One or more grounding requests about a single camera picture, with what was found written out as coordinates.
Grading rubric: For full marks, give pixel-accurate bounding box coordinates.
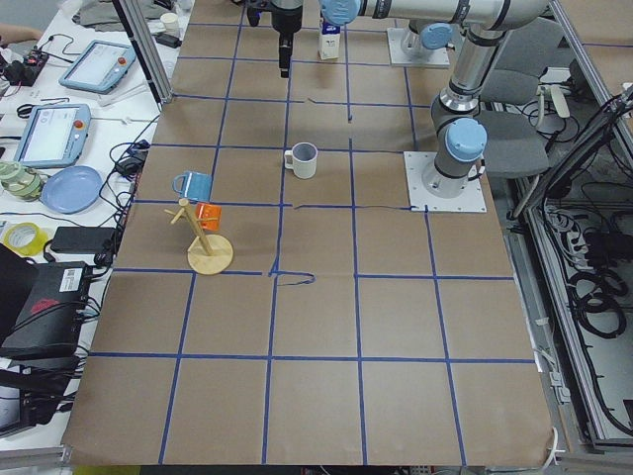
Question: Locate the black gripper over cup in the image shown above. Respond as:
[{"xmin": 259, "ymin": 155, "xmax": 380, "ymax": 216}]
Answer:
[{"xmin": 246, "ymin": 0, "xmax": 303, "ymax": 78}]

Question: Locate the blue white milk carton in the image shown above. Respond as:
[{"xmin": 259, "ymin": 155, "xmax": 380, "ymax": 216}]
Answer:
[{"xmin": 317, "ymin": 17, "xmax": 341, "ymax": 60}]

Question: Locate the white mug purple inside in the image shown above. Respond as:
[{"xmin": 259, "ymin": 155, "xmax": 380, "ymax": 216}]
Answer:
[{"xmin": 284, "ymin": 142, "xmax": 318, "ymax": 179}]

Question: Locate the paper cup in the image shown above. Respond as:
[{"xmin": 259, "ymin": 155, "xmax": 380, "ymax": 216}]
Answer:
[{"xmin": 159, "ymin": 12, "xmax": 180, "ymax": 37}]

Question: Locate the blue mug on rack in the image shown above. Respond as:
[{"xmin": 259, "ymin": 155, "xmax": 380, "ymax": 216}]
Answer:
[{"xmin": 172, "ymin": 170, "xmax": 213, "ymax": 202}]

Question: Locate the far teach pendant tablet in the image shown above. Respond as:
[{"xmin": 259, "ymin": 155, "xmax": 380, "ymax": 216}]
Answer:
[{"xmin": 58, "ymin": 41, "xmax": 136, "ymax": 94}]

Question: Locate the teach pendant tablet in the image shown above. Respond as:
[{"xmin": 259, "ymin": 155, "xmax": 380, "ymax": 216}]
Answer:
[
  {"xmin": 14, "ymin": 104, "xmax": 92, "ymax": 169},
  {"xmin": 58, "ymin": 41, "xmax": 136, "ymax": 94}
]

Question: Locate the orange mug on rack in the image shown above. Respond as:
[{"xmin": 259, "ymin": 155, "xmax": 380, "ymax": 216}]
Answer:
[{"xmin": 195, "ymin": 202, "xmax": 222, "ymax": 232}]

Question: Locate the near teach pendant tablet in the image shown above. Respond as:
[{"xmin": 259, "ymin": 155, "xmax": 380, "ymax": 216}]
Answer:
[{"xmin": 14, "ymin": 104, "xmax": 92, "ymax": 169}]

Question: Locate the grey office chair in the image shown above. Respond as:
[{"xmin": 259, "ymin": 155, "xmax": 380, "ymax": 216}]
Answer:
[{"xmin": 477, "ymin": 17, "xmax": 563, "ymax": 179}]

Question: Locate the light blue plate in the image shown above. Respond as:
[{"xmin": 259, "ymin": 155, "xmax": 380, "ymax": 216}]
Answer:
[{"xmin": 41, "ymin": 165, "xmax": 103, "ymax": 214}]

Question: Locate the black power brick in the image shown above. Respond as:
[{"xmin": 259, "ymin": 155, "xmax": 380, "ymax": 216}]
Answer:
[{"xmin": 50, "ymin": 227, "xmax": 115, "ymax": 254}]

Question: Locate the yellow tape roll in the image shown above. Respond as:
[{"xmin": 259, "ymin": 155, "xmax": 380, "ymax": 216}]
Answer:
[{"xmin": 4, "ymin": 223, "xmax": 48, "ymax": 256}]

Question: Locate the black laptop computer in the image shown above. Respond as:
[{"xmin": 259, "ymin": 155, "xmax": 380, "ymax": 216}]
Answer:
[{"xmin": 1, "ymin": 246, "xmax": 90, "ymax": 360}]

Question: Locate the aluminium frame post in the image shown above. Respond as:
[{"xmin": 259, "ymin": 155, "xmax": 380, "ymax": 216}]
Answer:
[{"xmin": 112, "ymin": 0, "xmax": 173, "ymax": 105}]

